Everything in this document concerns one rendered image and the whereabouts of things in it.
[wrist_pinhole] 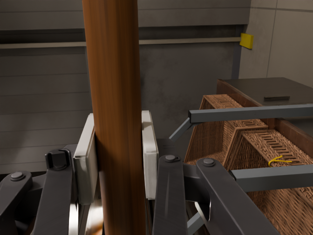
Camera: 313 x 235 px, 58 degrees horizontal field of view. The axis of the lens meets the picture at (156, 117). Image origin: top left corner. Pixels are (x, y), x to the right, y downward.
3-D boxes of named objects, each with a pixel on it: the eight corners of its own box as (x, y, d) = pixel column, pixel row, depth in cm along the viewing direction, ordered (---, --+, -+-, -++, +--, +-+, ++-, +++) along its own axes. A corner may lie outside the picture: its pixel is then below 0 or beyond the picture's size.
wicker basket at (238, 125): (259, 216, 140) (204, 221, 138) (222, 161, 193) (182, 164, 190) (270, 125, 124) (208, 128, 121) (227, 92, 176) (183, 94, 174)
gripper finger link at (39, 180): (72, 216, 13) (7, 221, 13) (86, 164, 18) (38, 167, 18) (69, 189, 13) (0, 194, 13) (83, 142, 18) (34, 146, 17)
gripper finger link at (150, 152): (144, 152, 15) (158, 151, 15) (140, 110, 21) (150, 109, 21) (146, 201, 16) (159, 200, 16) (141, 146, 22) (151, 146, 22)
